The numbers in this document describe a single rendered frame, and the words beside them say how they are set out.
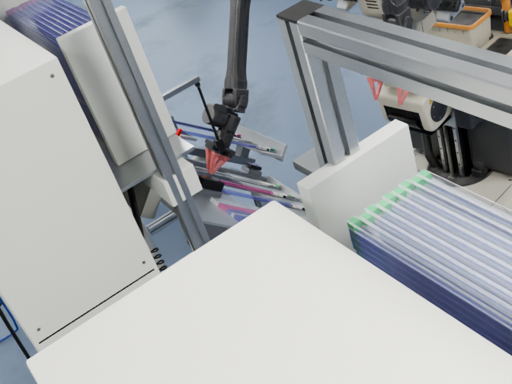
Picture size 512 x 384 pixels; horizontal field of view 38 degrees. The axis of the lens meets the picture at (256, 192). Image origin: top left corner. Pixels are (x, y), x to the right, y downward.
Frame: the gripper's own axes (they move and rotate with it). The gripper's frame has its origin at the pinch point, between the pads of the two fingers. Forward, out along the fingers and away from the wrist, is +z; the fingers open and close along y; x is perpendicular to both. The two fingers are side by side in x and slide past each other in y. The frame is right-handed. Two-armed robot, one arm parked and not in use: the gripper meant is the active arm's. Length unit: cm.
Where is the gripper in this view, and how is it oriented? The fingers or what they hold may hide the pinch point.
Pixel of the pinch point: (210, 171)
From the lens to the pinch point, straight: 247.5
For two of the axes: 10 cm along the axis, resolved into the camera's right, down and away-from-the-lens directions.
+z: -3.7, 9.2, 1.5
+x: 7.6, 2.1, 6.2
